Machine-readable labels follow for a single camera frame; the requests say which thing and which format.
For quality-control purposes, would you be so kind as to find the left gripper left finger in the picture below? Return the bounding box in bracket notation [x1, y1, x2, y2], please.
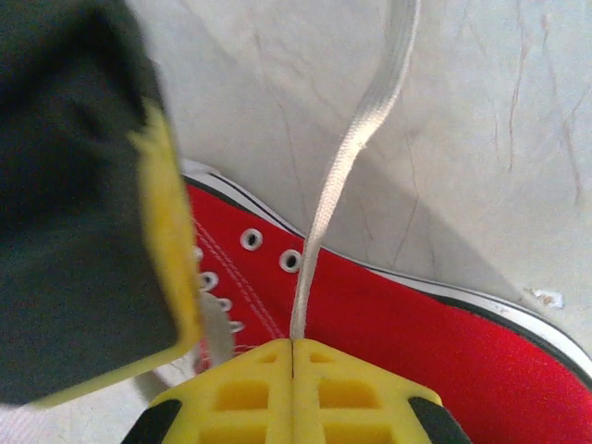
[122, 339, 294, 444]

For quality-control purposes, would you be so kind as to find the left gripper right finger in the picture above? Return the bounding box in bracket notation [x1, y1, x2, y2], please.
[292, 339, 473, 444]

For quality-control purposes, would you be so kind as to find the red canvas sneaker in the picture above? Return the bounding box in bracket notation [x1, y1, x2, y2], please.
[182, 159, 592, 444]

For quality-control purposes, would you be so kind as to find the white shoelace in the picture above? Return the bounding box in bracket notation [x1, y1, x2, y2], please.
[133, 0, 423, 408]

